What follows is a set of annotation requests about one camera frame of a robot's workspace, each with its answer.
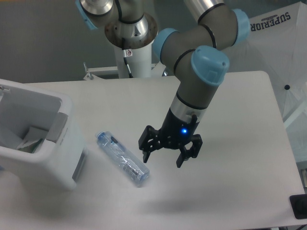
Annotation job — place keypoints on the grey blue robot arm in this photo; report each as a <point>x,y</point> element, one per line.
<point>195,57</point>

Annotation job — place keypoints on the black device at corner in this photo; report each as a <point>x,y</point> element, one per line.
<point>299,205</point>

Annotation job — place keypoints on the white Superior umbrella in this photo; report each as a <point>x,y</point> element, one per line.
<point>277,45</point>

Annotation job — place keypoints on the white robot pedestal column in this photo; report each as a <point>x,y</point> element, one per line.
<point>134,62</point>

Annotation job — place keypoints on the white paper in bin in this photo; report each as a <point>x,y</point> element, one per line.
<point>35,133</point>

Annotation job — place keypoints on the white trash can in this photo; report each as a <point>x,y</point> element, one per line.
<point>59,160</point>

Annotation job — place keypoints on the white table mounting bracket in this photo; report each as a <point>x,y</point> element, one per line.
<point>100,73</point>

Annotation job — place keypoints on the white plastic wrapper bag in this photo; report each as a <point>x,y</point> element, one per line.
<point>30,146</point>

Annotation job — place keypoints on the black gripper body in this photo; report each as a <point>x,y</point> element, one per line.
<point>176,133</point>

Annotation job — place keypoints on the clear plastic water bottle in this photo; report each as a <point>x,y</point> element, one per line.
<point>123,157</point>

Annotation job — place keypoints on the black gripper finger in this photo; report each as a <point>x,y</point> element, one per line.
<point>149,142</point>
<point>193,152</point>

